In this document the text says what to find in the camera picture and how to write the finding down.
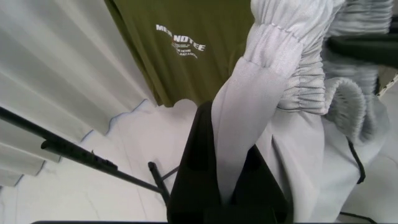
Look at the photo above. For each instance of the pale grey shorts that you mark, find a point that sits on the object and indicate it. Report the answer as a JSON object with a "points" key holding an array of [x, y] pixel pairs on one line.
{"points": [[295, 140]]}

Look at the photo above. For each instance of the green long-sleeved shirt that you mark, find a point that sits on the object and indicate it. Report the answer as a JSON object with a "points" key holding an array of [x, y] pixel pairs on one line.
{"points": [[186, 68]]}

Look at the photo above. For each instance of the black clothes rack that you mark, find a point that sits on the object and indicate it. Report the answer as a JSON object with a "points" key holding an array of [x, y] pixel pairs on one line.
{"points": [[77, 154]]}

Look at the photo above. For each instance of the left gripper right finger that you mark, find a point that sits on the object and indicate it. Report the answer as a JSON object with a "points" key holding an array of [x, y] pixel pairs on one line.
{"points": [[258, 186]]}

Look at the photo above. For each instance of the white laundry basket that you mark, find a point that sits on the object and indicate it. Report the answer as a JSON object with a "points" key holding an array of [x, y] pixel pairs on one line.
{"points": [[388, 85]]}

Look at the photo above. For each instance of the white curtain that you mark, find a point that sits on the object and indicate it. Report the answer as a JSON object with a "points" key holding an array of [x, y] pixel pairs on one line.
{"points": [[62, 62]]}

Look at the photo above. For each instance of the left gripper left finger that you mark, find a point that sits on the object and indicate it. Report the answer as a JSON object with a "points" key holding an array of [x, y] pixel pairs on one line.
{"points": [[192, 186]]}

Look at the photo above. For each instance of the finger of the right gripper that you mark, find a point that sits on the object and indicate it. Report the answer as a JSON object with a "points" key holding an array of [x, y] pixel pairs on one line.
{"points": [[363, 49]]}

